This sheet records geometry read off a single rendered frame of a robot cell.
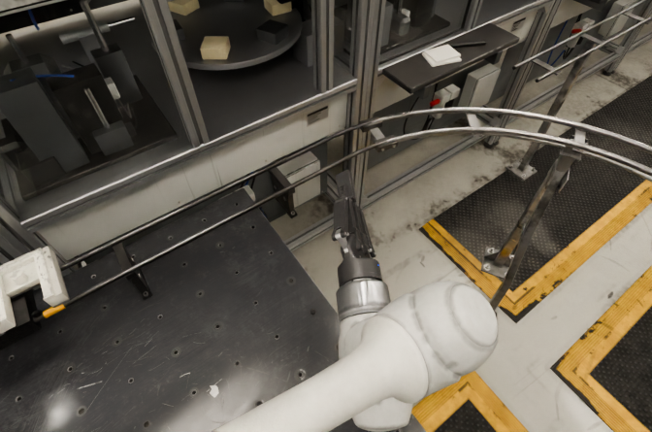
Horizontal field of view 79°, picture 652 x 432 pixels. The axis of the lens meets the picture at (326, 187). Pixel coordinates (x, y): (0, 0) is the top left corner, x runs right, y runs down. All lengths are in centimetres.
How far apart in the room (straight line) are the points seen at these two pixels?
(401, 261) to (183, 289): 111
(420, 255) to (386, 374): 153
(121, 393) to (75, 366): 14
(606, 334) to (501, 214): 67
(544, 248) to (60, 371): 194
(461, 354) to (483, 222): 171
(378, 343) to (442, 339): 7
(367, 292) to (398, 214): 146
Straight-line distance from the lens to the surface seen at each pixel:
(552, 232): 227
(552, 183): 157
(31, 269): 111
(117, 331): 116
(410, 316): 48
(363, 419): 63
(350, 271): 67
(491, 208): 224
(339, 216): 71
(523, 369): 189
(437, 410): 172
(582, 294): 216
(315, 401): 46
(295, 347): 103
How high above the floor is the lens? 165
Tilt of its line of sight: 50 degrees down
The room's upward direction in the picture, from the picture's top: straight up
